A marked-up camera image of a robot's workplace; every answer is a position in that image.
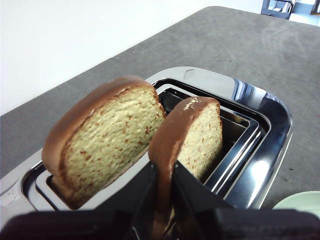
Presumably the cream toaster with chrome top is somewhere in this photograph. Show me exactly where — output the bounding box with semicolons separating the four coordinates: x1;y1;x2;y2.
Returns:
0;66;293;216

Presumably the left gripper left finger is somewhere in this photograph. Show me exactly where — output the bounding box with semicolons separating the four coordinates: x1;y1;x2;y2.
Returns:
4;161;159;240

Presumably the toasted bread slice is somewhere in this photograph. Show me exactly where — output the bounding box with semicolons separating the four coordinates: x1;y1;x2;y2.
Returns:
147;96;224;240
41;75;166;210

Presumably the dark metal chair frame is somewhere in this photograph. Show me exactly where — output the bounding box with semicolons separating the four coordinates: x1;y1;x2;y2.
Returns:
261;0;294;20

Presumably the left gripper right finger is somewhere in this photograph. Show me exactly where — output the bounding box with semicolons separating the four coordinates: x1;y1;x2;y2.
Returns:
170;160;320;240

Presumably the pale green round plate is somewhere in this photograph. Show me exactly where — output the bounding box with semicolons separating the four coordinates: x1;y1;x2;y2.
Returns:
272;191;320;211

